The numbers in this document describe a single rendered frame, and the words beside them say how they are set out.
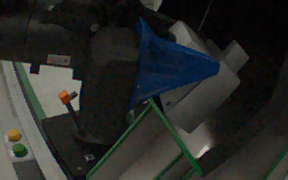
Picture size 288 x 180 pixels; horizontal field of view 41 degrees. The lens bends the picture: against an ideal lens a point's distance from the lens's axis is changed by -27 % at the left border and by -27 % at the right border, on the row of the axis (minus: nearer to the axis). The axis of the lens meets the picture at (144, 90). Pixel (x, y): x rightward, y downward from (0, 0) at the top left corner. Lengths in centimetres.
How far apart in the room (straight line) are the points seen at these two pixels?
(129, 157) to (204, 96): 32
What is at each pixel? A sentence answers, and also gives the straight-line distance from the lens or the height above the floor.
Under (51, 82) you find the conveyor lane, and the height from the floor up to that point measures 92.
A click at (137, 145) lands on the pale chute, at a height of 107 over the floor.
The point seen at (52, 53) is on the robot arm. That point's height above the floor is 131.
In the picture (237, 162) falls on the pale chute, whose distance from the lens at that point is 54.
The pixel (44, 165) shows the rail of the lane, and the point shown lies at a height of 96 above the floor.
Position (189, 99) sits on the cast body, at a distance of 37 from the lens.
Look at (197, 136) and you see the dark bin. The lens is 43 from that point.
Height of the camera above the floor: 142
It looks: 25 degrees down
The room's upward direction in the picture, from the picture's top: 4 degrees counter-clockwise
